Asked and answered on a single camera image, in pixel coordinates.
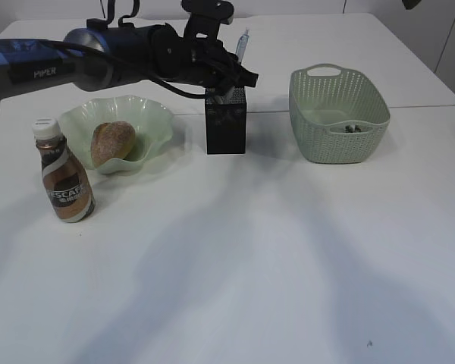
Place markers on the blue-grey grip pen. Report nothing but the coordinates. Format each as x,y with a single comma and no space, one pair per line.
241,45

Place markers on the sugar-dusted bread roll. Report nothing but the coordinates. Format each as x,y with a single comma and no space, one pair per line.
111,140

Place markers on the blue silver wrist camera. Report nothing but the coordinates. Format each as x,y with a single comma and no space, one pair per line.
206,17

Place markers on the black pen holder box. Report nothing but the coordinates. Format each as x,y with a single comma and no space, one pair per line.
226,124

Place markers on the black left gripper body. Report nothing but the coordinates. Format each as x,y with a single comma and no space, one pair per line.
170,58

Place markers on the green plastic woven basket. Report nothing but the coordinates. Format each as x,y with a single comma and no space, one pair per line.
325,97

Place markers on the beige grip pen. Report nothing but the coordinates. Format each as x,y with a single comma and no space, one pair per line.
223,98

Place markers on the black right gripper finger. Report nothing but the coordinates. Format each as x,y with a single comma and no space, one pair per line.
410,4

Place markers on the green wavy glass plate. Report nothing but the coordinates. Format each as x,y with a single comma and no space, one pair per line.
151,121

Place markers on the grey paper ball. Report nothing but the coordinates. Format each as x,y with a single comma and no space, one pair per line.
351,128

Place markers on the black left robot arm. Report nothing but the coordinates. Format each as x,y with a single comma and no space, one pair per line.
91,60

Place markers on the Nescafe coffee bottle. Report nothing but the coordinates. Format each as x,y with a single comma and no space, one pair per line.
63,176

